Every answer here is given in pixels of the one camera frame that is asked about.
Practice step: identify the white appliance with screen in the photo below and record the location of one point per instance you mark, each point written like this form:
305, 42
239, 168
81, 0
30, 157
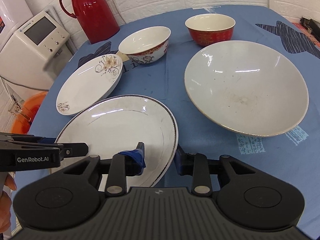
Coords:
36, 53

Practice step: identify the blue patterned tablecloth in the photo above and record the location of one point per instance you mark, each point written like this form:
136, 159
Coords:
292, 157

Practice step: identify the white floral plate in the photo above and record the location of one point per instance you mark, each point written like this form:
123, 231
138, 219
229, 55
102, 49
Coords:
93, 81

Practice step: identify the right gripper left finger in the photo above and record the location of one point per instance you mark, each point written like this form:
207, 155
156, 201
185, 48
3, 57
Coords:
128, 163

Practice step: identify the white plate blue rim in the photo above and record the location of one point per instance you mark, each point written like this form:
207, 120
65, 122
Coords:
120, 123

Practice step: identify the white water purifier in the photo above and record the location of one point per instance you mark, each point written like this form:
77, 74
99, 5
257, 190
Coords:
14, 13

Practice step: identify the large white bowl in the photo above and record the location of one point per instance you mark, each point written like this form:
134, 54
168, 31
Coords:
247, 87

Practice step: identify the red thermos jug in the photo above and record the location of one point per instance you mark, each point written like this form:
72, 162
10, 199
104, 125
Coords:
95, 18

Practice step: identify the left hand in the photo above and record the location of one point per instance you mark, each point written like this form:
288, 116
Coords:
6, 204

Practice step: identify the orange plastic basin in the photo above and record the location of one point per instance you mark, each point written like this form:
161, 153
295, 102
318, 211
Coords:
25, 114

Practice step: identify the floral red rim bowl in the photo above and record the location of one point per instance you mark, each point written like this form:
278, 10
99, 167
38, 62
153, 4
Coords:
146, 45

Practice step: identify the red gold bowl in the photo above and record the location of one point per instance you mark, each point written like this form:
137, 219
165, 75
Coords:
207, 29

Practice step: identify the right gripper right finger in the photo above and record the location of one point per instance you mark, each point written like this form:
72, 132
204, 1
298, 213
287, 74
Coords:
195, 165

